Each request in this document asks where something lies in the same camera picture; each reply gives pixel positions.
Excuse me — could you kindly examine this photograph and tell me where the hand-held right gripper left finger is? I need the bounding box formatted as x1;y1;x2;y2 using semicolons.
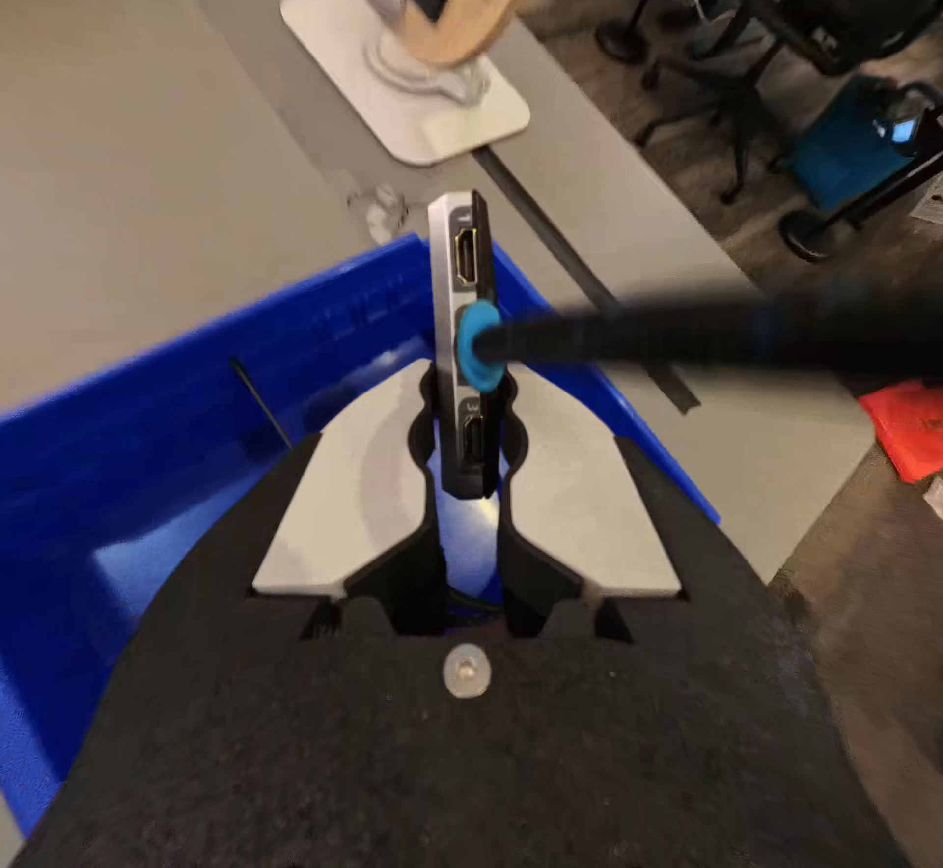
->
252;358;449;635

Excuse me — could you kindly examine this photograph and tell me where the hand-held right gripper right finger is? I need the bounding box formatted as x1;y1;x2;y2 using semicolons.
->
498;364;684;635

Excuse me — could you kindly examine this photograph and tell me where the black braided HDMI cable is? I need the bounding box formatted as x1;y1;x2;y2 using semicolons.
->
455;299;943;395

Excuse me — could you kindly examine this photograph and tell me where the grey HDMI switch box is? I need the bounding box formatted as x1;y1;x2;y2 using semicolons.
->
426;190;496;501

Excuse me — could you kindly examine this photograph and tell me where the blue plastic bin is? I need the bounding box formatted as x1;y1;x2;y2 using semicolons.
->
0;233;721;840

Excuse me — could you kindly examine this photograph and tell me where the grey desk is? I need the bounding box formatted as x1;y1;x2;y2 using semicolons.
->
0;0;878;840

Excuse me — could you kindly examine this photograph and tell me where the black bin divider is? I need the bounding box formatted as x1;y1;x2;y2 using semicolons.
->
230;358;294;450

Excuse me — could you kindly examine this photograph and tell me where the small white clip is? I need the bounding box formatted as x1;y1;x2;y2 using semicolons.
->
348;184;411;244

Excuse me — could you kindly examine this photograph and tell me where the orange traffic cone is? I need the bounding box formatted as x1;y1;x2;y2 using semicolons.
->
858;378;943;483

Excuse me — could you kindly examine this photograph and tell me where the blue bag cart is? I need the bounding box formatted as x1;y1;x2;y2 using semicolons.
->
779;76;943;265

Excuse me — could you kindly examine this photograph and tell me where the white tablet stand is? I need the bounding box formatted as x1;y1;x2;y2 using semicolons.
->
352;0;491;106

